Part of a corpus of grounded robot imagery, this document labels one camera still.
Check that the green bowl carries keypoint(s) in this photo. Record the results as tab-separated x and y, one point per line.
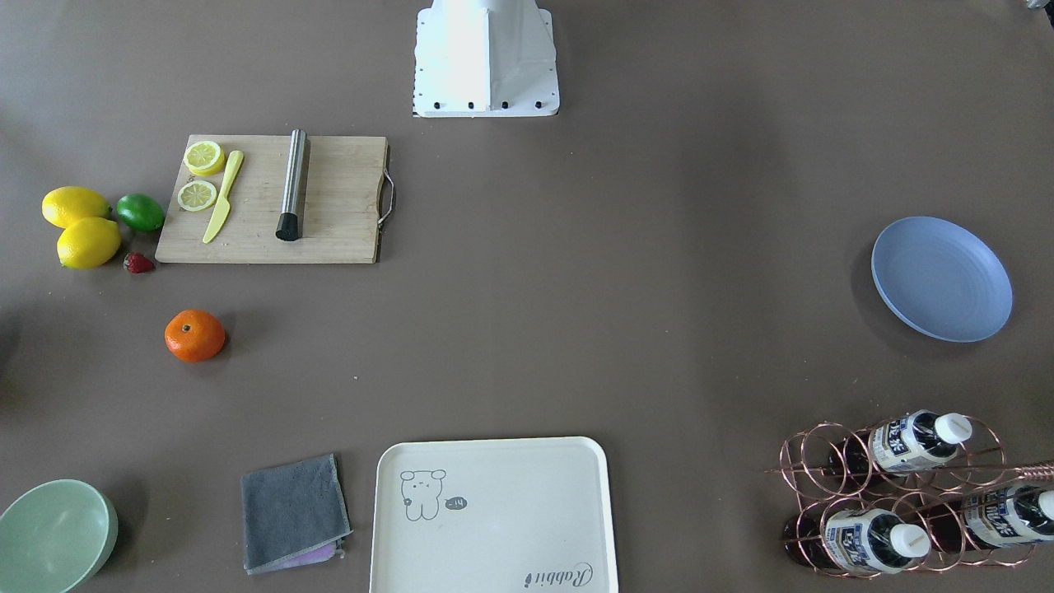
56	536

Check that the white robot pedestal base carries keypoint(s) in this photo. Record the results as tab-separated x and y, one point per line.
485	59

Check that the blue round plate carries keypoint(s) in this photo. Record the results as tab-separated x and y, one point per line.
941	280

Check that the bottle in rack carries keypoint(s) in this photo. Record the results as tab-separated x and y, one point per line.
922	440
998	518
856	543

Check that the lower whole lemon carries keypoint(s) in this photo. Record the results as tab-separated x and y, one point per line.
88	243

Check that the lemon slice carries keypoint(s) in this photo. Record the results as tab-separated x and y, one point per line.
204	158
197	195

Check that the upper lemon slice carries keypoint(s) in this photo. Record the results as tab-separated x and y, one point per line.
204	158

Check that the wooden cutting board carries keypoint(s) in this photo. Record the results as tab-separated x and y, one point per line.
340	208

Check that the copper wire bottle rack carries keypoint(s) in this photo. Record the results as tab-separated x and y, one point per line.
924	492

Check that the green lime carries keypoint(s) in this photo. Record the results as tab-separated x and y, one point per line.
140	212

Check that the orange mandarin fruit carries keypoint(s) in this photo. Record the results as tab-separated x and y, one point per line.
194	335

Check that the top bottle in rack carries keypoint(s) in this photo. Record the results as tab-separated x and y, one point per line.
922	440

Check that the upper whole lemon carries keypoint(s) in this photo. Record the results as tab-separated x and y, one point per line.
64	206

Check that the yellow plastic knife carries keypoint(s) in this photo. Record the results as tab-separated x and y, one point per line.
222	207

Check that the lower bottle in rack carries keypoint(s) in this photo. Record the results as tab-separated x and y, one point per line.
856	543
998	518

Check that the steel cylinder black cap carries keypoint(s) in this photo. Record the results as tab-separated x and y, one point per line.
289	223

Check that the grey folded cloth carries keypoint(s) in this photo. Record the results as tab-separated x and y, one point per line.
293	515

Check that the whole lemon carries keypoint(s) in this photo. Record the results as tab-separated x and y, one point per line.
64	206
88	243

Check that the cream rabbit tray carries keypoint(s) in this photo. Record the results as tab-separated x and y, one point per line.
497	515

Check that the lower lemon slice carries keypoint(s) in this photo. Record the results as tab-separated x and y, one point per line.
197	195

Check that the red strawberry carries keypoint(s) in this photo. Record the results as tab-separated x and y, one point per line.
138	263

